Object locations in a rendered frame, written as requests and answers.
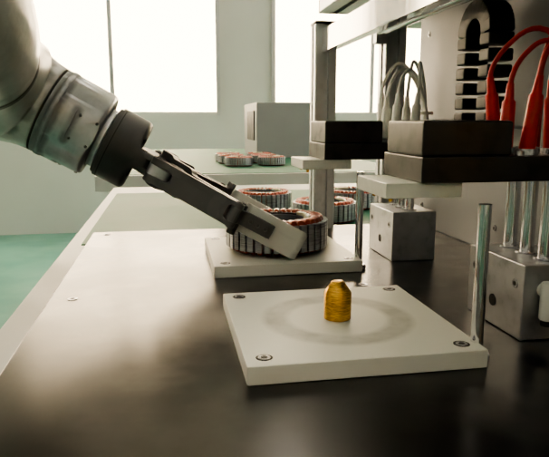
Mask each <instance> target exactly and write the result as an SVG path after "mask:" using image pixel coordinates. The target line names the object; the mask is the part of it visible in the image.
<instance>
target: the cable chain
mask: <svg viewBox="0 0 549 457"><path fill-rule="evenodd" d="M513 30H515V15H514V12H513V9H512V6H511V5H510V4H509V3H508V2H507V1H506V0H474V1H473V2H471V3H470V4H469V5H468V6H467V8H466V10H465V12H464V14H463V16H462V19H461V22H460V27H459V30H458V38H461V39H459V40H458V42H457V50H458V51H461V52H479V53H462V54H458V55H457V66H478V68H463V69H458V70H457V73H456V80H457V81H479V82H477V83H459V84H456V90H455V95H485V94H486V81H484V80H486V78H487V75H488V71H489V68H490V65H491V63H488V62H493V60H494V59H495V57H496V55H497V54H498V52H499V51H500V50H501V49H502V47H489V46H504V45H505V44H506V43H507V42H508V41H509V40H510V39H511V38H513V37H514V36H515V32H511V31H513ZM513 53H514V49H513V48H508V49H507V50H506V52H505V53H504V54H503V55H502V57H501V58H500V60H499V61H498V62H499V63H502V62H508V61H512V60H513ZM512 67H513V66H512V64H497V65H496V68H495V70H494V73H493V76H494V78H505V77H509V75H510V73H511V71H512ZM507 83H508V81H503V80H495V86H496V92H497V93H506V84H507ZM485 108H486V98H485V96H482V97H477V98H459V99H456V100H455V110H484V109H485ZM454 120H471V121H485V120H486V113H485V112H462V113H455V114H454Z"/></svg>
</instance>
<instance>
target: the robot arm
mask: <svg viewBox="0 0 549 457"><path fill-rule="evenodd" d="M118 102H119V99H118V97H117V96H116V95H115V94H113V93H111V92H108V91H106V90H105V89H103V88H101V87H100V86H98V85H96V84H95V83H92V82H90V81H88V80H87V79H85V78H83V77H82V76H81V75H79V74H78V73H74V72H72V71H71V70H69V69H67V68H66V67H64V66H63V65H61V64H60V63H58V62H57V61H56V60H55V59H53V58H52V56H51V53H50V51H49V49H48V48H47V47H46V46H45V45H44V44H43V43H42V42H41V39H40V30H39V24H38V19H37V14H36V10H35V6H34V0H0V141H4V142H10V143H13V144H15V145H19V146H21V147H24V148H26V149H27V150H30V151H32V152H33V153H34V154H36V155H39V156H40V155H41V156H43V157H45V158H46V159H48V160H51V161H53V162H54V163H58V164H59V165H63V166H64V167H66V168H68V169H70V170H73V172H74V173H77V172H79V173H80V172H82V171H83V170H84V169H85V167H86V166H87V165H89V166H91V167H90V171H91V174H93V175H95V176H97V177H99V178H101V179H103V180H106V181H108V182H109V183H111V184H113V185H115V186H117V187H120V186H122V185H123V184H124V183H125V181H126V179H127V178H128V177H129V175H130V172H131V170H132V169H134V170H136V171H137V172H139V173H141V174H142V175H143V177H142V178H143V179H144V180H145V182H147V184H148V185H150V186H151V187H152V188H153V189H156V190H163V191H164V192H166V193H168V194H169V195H170V196H172V197H173V198H176V199H181V200H182V201H184V202H186V203H187V204H188V205H190V206H192V207H194V208H196V209H198V210H200V211H202V212H203V213H205V214H207V215H208V216H210V217H211V218H213V219H216V220H217V221H219V222H221V223H223V224H224V225H225V226H226V227H227V230H226V232H227V233H228V234H231V235H234V234H235V232H236V231H238V232H240V233H242V234H244V235H246V236H248V237H250V238H251V239H253V240H255V241H257V242H259V243H261V244H263V245H265V246H267V247H269V248H271V249H273V250H275V251H276V252H278V253H280V254H282V255H284V256H286V257H288V258H290V259H292V260H294V259H295V258H296V256H297V254H298V253H299V251H300V249H301V247H302V245H303V243H304V242H305V240H306V238H307V237H308V236H307V233H305V232H303V231H301V230H300V229H298V228H296V227H294V226H292V225H290V224H288V223H286V222H284V221H282V220H281V219H279V218H277V217H275V216H273V215H271V214H269V213H268V212H266V211H264V210H262V209H268V208H269V207H267V206H266V205H264V204H262V203H260V202H259V201H257V200H255V199H252V198H250V197H248V196H246V194H244V193H242V192H240V191H238V190H235V187H236V184H234V183H232V182H230V181H229V182H228V184H227V185H225V184H224V183H222V182H218V181H216V180H213V179H211V178H209V177H208V176H206V175H204V174H202V173H200V172H198V171H196V170H195V168H194V167H193V166H192V165H190V164H188V163H187V162H185V161H183V160H181V159H179V158H178V156H177V155H175V154H174V153H172V152H170V151H167V150H165V149H164V150H163V151H158V150H155V151H153V150H151V149H148V148H146V147H145V144H146V142H147V140H148V138H149V136H150V134H151V132H152V130H153V125H152V123H151V122H149V121H147V120H145V119H143V118H142V117H140V116H139V115H137V114H135V113H133V112H131V111H129V110H127V109H125V110H123V109H121V110H120V111H119V112H118V111H116V109H117V106H118Z"/></svg>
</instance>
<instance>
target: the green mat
mask: <svg viewBox="0 0 549 457"><path fill-rule="evenodd" d="M289 191H291V192H292V207H290V208H288V209H292V208H293V201H294V200H296V199H297V198H301V197H307V196H309V190H289ZM363 224H370V209H365V210H364V211H363ZM225 228H226V226H225V225H224V224H223V223H221V222H219V221H217V220H216V219H213V218H211V217H210V216H208V215H207V214H205V213H203V212H202V211H200V210H198V209H196V208H194V207H192V206H190V205H188V204H187V203H186V202H184V201H182V200H181V199H176V198H173V197H172V196H170V195H169V194H168V193H166V192H151V193H117V194H116V195H115V197H114V198H113V200H112V201H111V203H110V204H109V206H108V207H107V208H106V210H105V211H104V212H103V213H102V215H101V217H100V218H99V220H98V221H97V222H96V224H95V225H94V227H93V228H92V230H91V231H90V233H89V234H88V236H87V237H86V239H85V240H84V241H83V242H82V246H85V245H86V244H87V242H88V240H89V239H90V237H91V236H92V234H93V233H94V232H121V231H150V230H179V229H225Z"/></svg>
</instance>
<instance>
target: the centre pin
mask: <svg viewBox="0 0 549 457"><path fill-rule="evenodd" d="M351 311H352V292H351V290H350V289H349V288H348V286H347V285H346V283H345V282H344V281H343V280H340V279H334V280H332V282H331V283H330V284H329V286H328V287H327V288H326V289H325V290H324V300H323V318H324V319H326V320H328V321H332V322H345V321H349V320H350V319H351Z"/></svg>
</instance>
